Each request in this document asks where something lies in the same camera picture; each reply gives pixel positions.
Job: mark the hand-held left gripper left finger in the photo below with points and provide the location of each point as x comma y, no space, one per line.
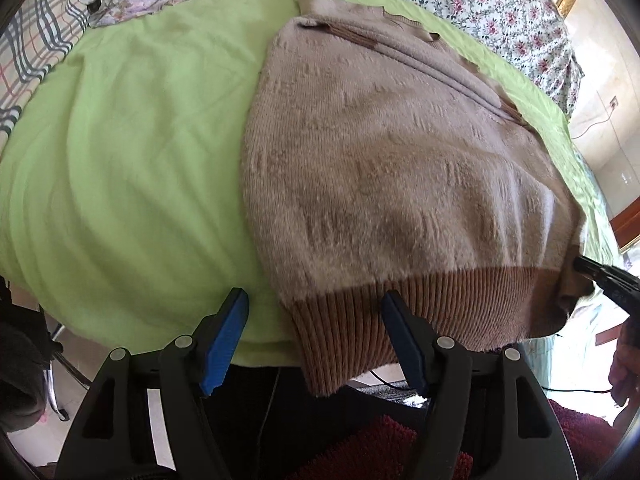
225,342

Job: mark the beige knit sweater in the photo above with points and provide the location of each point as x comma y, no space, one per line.
375,185

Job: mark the pale blue bed sheet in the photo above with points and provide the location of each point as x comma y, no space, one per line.
575,355

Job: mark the light green blanket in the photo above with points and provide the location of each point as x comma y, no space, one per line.
125,185

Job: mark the brown wooden furniture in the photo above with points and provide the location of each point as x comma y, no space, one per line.
629,227

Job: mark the person's right hand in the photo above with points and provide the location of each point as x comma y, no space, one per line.
624,365

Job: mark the dark red fuzzy cloth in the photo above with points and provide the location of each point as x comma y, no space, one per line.
380,450

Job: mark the dark chair with metal frame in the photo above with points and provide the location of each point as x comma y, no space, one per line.
25,360

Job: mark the white rose print quilt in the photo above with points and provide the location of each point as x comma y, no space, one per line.
500,10

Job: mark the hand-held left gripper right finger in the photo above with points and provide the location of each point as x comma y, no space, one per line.
405,347

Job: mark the wall socket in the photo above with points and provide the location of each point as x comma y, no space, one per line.
614,103

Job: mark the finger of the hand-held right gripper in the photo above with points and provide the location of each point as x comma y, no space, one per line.
595,269

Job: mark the plaid quilt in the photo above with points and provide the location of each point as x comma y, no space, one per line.
30,60

